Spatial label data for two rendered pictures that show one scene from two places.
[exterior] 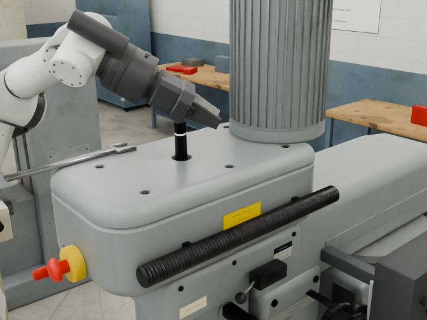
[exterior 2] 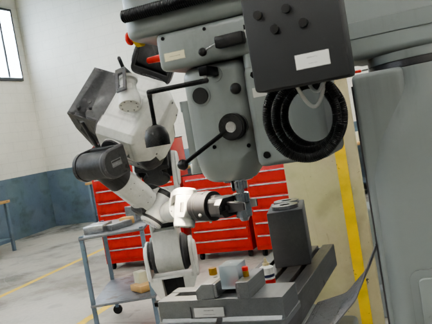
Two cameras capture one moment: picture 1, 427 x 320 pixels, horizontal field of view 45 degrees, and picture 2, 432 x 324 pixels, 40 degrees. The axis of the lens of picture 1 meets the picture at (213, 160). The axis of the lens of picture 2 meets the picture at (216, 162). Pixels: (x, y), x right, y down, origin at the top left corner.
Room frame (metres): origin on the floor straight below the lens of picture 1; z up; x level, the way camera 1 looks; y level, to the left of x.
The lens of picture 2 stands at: (0.04, -1.38, 1.45)
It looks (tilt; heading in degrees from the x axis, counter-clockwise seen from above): 3 degrees down; 61
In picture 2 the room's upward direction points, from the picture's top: 10 degrees counter-clockwise
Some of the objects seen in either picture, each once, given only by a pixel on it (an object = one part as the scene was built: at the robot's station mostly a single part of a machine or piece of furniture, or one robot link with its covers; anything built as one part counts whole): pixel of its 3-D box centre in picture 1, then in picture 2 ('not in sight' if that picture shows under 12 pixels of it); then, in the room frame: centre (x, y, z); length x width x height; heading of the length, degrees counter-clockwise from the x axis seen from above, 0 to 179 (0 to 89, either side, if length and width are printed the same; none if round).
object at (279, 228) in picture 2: not in sight; (289, 230); (1.21, 0.32, 1.07); 0.22 x 0.12 x 0.20; 51
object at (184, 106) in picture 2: not in sight; (194, 136); (0.81, 0.14, 1.44); 0.04 x 0.04 x 0.21; 40
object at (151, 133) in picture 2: not in sight; (156, 135); (0.73, 0.21, 1.47); 0.07 x 0.07 x 0.06
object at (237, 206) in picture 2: not in sight; (234, 207); (0.85, 0.05, 1.23); 0.06 x 0.02 x 0.03; 109
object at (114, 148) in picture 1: (72, 160); not in sight; (0.86, 0.25, 1.89); 0.24 x 0.04 x 0.01; 131
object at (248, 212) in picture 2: not in sight; (242, 206); (0.88, 0.06, 1.23); 0.05 x 0.05 x 0.06
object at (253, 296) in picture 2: not in sight; (226, 297); (0.74, -0.02, 1.02); 0.35 x 0.15 x 0.11; 128
